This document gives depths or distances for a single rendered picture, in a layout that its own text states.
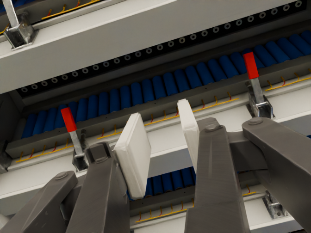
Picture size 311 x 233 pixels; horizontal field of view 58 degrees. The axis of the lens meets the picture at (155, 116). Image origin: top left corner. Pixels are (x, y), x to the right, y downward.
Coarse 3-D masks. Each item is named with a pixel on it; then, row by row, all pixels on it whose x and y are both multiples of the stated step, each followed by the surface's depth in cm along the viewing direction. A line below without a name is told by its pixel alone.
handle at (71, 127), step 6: (66, 108) 40; (66, 114) 40; (66, 120) 40; (72, 120) 40; (66, 126) 40; (72, 126) 40; (72, 132) 41; (72, 138) 41; (78, 138) 41; (78, 144) 41; (78, 150) 41
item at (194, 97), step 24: (264, 72) 42; (288, 72) 42; (168, 96) 44; (192, 96) 43; (216, 96) 43; (96, 120) 45; (120, 120) 45; (144, 120) 45; (24, 144) 46; (48, 144) 46
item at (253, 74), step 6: (246, 54) 37; (252, 54) 37; (246, 60) 38; (252, 60) 38; (246, 66) 38; (252, 66) 38; (252, 72) 38; (252, 78) 38; (252, 84) 38; (258, 84) 38; (258, 90) 38; (258, 96) 38; (258, 102) 38
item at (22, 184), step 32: (256, 32) 50; (128, 64) 52; (32, 96) 53; (288, 96) 41; (0, 128) 50; (0, 160) 45; (64, 160) 44; (160, 160) 40; (0, 192) 43; (32, 192) 42
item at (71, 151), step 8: (288, 88) 41; (296, 88) 41; (272, 96) 41; (232, 104) 42; (240, 104) 42; (200, 112) 42; (208, 112) 42; (216, 112) 42; (176, 120) 43; (152, 128) 43; (160, 128) 43; (64, 152) 44; (72, 152) 44; (32, 160) 45; (40, 160) 45; (8, 168) 45; (16, 168) 45
